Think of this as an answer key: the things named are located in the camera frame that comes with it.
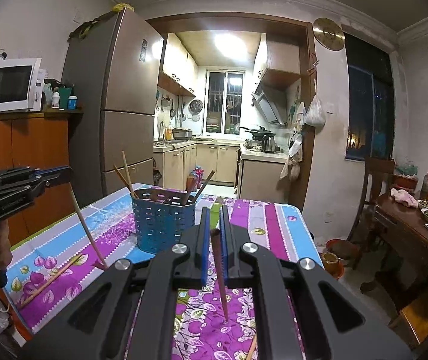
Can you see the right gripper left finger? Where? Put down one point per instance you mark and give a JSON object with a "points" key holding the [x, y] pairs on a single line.
{"points": [[128, 312]]}

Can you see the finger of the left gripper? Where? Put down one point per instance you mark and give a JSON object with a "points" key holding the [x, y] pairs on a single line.
{"points": [[58, 175]]}

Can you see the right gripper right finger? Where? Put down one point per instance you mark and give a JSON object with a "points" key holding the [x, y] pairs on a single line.
{"points": [[301, 311]]}

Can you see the wooden chopstick three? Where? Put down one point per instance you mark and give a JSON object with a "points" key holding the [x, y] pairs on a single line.
{"points": [[102, 263]]}

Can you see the wooden chopstick nine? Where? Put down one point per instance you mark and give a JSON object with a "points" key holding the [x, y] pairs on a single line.
{"points": [[216, 245]]}

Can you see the wooden chopstick one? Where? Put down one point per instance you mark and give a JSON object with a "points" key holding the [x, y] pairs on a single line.
{"points": [[125, 182]]}

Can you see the wooden chopstick eight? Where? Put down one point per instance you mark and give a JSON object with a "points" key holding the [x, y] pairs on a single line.
{"points": [[203, 186]]}

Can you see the wooden chopstick four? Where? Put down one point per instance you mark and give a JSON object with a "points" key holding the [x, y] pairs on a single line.
{"points": [[31, 297]]}

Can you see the wooden chopstick two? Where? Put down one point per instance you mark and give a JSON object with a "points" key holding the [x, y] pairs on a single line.
{"points": [[127, 175]]}

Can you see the wooden chopstick ten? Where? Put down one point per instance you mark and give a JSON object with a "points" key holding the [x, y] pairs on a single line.
{"points": [[252, 348]]}

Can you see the wooden chopstick seven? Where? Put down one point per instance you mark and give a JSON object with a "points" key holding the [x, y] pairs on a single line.
{"points": [[191, 184]]}

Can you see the orange wooden cabinet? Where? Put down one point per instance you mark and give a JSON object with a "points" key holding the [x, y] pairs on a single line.
{"points": [[38, 140]]}

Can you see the blue lidded jar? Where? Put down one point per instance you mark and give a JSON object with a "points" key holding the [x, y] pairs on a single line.
{"points": [[72, 102]]}

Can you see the white medicine bottle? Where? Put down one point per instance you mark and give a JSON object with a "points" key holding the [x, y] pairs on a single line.
{"points": [[55, 100]]}

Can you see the colourful floral tablecloth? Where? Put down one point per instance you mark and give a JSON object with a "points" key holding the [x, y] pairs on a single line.
{"points": [[200, 331]]}

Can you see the blue perforated utensil holder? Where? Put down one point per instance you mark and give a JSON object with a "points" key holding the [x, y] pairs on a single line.
{"points": [[160, 217]]}

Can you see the white microwave oven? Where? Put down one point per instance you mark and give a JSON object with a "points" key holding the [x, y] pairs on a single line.
{"points": [[21, 85]]}

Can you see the steel electric kettle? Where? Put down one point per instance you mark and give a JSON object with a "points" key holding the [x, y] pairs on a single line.
{"points": [[268, 143]]}

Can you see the grey tall refrigerator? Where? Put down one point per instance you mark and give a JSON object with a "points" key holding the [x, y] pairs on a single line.
{"points": [[113, 68]]}

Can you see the black wok pan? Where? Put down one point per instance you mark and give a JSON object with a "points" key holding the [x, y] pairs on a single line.
{"points": [[259, 133]]}

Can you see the white hanging plastic bag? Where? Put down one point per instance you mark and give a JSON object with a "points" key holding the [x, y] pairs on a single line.
{"points": [[315, 116]]}

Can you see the steel range hood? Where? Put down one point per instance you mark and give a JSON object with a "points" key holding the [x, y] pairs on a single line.
{"points": [[271, 103]]}

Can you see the dark wooden chair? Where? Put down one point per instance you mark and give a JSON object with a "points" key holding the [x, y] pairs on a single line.
{"points": [[377, 172]]}

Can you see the dark wooden side table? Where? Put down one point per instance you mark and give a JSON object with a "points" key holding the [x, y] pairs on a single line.
{"points": [[404, 269]]}

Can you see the small wooden stool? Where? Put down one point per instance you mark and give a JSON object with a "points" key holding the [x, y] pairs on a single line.
{"points": [[411, 324]]}

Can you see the round gold wall clock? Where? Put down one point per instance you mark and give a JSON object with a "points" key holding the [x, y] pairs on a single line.
{"points": [[329, 34]]}

